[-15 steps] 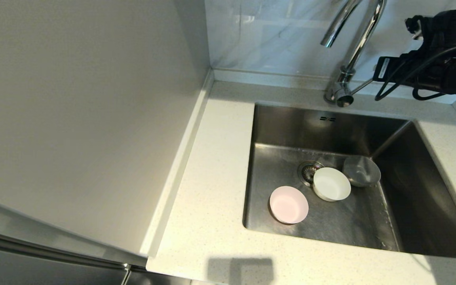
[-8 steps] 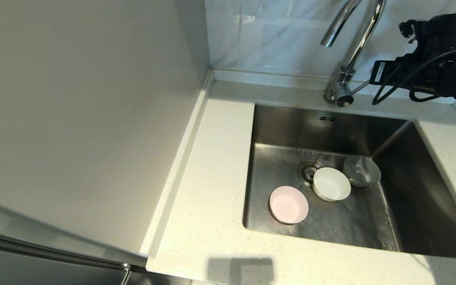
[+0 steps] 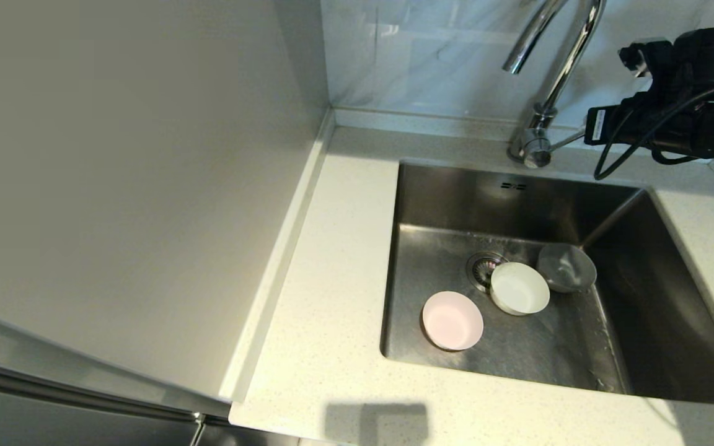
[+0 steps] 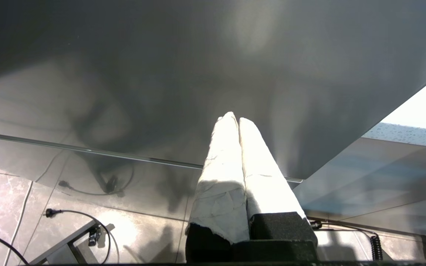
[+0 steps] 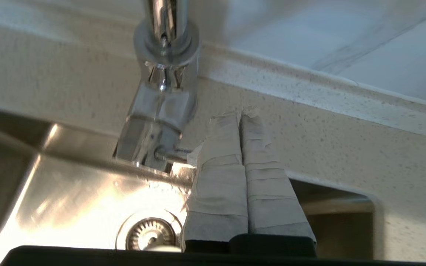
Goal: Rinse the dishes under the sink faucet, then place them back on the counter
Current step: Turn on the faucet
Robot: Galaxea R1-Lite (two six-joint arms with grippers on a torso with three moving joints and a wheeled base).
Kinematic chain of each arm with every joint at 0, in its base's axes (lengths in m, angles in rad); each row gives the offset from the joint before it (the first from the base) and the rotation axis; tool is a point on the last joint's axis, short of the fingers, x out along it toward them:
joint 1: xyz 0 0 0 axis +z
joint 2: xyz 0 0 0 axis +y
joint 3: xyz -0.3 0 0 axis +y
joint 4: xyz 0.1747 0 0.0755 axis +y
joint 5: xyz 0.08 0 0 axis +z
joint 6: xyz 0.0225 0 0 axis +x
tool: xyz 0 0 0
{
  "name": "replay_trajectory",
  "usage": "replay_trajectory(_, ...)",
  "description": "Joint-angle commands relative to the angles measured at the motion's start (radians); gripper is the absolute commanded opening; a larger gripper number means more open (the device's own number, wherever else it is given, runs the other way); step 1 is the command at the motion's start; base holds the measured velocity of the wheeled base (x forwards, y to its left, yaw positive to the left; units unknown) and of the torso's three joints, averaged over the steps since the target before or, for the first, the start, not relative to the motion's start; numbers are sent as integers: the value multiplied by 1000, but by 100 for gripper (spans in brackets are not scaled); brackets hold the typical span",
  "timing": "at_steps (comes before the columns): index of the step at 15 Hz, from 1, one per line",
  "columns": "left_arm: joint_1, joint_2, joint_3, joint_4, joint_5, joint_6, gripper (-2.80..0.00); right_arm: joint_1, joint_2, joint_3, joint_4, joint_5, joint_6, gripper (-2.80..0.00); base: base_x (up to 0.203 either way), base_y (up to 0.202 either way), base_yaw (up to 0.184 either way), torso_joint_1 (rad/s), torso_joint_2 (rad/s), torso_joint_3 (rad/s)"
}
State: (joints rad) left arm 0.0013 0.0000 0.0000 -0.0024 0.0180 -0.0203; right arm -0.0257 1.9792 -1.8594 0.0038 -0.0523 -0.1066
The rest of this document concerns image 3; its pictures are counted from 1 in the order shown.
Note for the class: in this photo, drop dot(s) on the round metal drain strainer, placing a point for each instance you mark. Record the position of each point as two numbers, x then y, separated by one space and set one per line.
478 267

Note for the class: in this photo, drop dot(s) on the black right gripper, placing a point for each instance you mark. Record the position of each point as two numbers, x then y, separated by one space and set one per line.
642 124

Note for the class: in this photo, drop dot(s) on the stainless steel sink basin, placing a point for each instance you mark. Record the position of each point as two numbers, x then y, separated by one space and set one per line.
456 248

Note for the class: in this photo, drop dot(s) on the grey ceramic bowl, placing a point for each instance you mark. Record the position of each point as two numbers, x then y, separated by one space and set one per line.
571 267

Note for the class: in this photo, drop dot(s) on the tall white side panel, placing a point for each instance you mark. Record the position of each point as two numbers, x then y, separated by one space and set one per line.
115 186

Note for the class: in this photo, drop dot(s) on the pink ceramic bowl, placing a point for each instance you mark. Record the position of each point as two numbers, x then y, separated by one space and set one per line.
453 321

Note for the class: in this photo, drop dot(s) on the stainless steel refrigerator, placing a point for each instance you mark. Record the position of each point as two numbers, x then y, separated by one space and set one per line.
53 415

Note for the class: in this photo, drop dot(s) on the white ceramic bowl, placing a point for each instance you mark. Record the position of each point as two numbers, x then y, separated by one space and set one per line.
519 288

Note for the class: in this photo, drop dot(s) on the chrome gooseneck faucet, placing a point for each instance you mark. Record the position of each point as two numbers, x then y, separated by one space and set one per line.
537 133

